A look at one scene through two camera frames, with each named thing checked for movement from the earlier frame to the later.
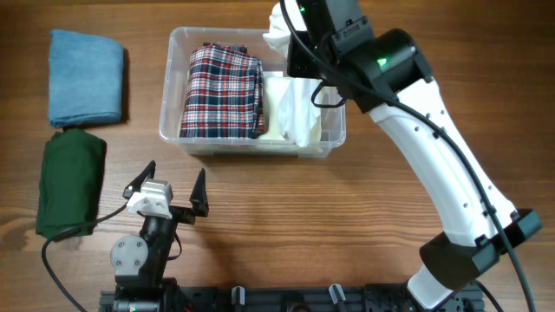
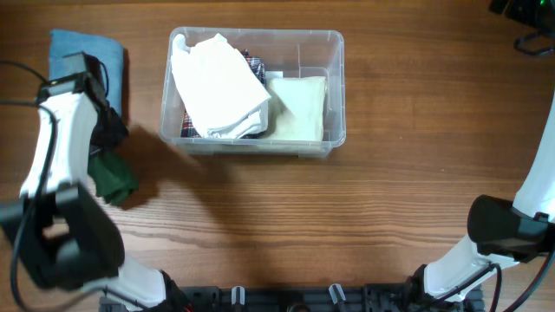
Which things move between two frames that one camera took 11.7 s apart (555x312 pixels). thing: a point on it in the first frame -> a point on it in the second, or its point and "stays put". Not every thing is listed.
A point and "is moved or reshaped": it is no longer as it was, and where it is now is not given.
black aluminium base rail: (391, 297) stays put
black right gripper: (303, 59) -> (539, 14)
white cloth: (300, 98) -> (221, 91)
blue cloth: (85, 78) stays put
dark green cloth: (70, 181) is moved or reshaped
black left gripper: (199, 200) -> (99, 147)
